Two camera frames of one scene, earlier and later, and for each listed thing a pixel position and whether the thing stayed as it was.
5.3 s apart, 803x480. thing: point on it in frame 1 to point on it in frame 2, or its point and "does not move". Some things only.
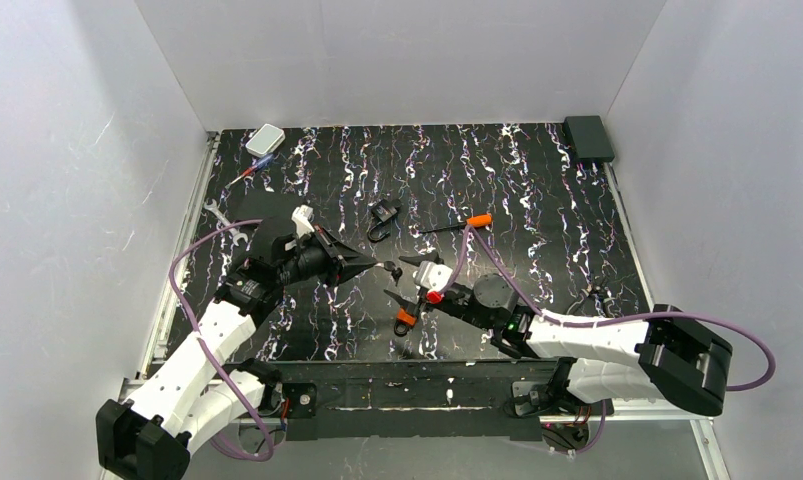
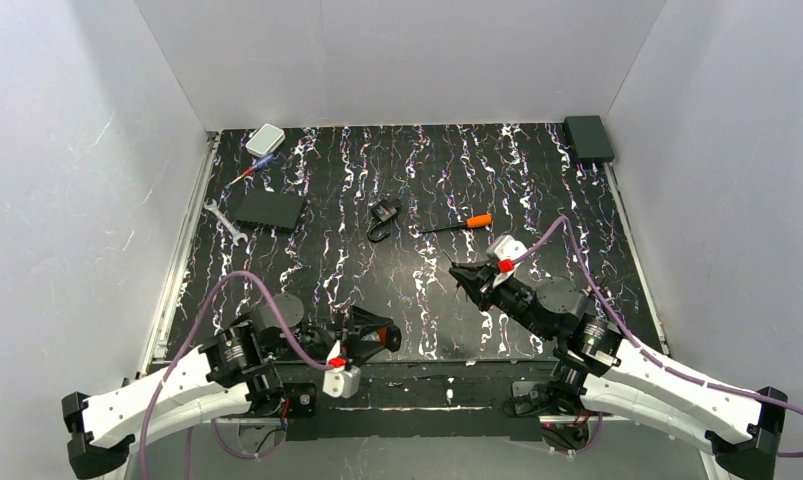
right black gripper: x=437 y=299 to x=492 y=285
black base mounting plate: x=405 y=401 does not move
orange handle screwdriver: x=477 y=221 does not move
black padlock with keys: x=384 y=213 does not move
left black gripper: x=336 y=262 to x=346 y=333
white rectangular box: x=265 y=140 does not move
